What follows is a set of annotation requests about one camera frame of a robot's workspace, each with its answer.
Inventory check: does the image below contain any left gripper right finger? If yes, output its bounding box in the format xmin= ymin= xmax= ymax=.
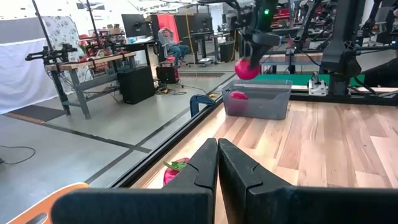
xmin=218 ymin=138 xmax=398 ymax=224

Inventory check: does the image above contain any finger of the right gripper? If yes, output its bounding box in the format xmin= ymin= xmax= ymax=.
xmin=248 ymin=45 xmax=271 ymax=70

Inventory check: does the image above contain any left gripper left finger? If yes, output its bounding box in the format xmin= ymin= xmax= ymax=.
xmin=51 ymin=138 xmax=218 ymax=224

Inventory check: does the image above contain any red plastic tomato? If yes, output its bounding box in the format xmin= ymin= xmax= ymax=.
xmin=162 ymin=157 xmax=190 ymax=186
xmin=229 ymin=90 xmax=249 ymax=101
xmin=234 ymin=58 xmax=261 ymax=81

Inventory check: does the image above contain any green floor mat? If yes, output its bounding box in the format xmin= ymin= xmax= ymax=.
xmin=256 ymin=73 xmax=364 ymax=86

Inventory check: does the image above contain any black trash bin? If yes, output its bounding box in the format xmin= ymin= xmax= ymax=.
xmin=219 ymin=40 xmax=237 ymax=62

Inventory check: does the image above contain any translucent grey plastic basket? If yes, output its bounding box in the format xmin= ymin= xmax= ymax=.
xmin=221 ymin=78 xmax=293 ymax=121

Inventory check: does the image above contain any small grey dolly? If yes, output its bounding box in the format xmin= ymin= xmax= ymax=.
xmin=197 ymin=57 xmax=215 ymax=68

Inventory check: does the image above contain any dark office desk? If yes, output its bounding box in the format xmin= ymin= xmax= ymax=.
xmin=186 ymin=30 xmax=231 ymax=66

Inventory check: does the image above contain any dark bar clamp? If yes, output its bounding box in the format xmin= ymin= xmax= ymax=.
xmin=189 ymin=94 xmax=216 ymax=118

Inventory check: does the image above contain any person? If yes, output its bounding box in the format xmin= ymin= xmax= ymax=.
xmin=362 ymin=57 xmax=398 ymax=88
xmin=157 ymin=27 xmax=191 ymax=65

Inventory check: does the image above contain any black and red case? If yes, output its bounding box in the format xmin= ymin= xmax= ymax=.
xmin=155 ymin=63 xmax=180 ymax=84

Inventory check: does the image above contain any orange plastic basket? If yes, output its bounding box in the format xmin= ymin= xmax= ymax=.
xmin=6 ymin=182 xmax=90 ymax=224

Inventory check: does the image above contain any office chair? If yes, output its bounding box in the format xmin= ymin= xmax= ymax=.
xmin=155 ymin=40 xmax=187 ymax=68

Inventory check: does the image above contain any red panel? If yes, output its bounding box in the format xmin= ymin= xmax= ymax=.
xmin=157 ymin=14 xmax=180 ymax=43

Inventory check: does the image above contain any black cabinet box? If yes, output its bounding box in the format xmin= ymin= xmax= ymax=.
xmin=117 ymin=65 xmax=156 ymax=105

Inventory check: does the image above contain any black computer monitor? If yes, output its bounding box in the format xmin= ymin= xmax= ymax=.
xmin=121 ymin=14 xmax=153 ymax=38

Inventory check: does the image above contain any dark floor mat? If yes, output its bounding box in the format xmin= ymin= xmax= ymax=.
xmin=4 ymin=105 xmax=67 ymax=124

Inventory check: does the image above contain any wooden workbench with grey legs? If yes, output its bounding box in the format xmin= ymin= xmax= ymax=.
xmin=45 ymin=51 xmax=137 ymax=121

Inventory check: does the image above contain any black stand pole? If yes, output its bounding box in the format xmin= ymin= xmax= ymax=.
xmin=85 ymin=0 xmax=103 ymax=47
xmin=30 ymin=0 xmax=63 ymax=63

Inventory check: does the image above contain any white curtain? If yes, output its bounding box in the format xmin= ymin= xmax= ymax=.
xmin=0 ymin=39 xmax=60 ymax=115

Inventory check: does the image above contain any floral patterned cloth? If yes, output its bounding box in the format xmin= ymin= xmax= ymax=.
xmin=42 ymin=15 xmax=82 ymax=85

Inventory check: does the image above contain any black aluminium table frame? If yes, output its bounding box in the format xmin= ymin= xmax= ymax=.
xmin=110 ymin=90 xmax=398 ymax=189

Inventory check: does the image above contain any yellow hanging cable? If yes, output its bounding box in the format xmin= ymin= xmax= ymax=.
xmin=185 ymin=15 xmax=196 ymax=58

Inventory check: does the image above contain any floor cable bundle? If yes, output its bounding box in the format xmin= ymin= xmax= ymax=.
xmin=155 ymin=83 xmax=187 ymax=96

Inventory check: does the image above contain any black floor cable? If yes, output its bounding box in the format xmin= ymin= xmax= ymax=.
xmin=0 ymin=145 xmax=37 ymax=165

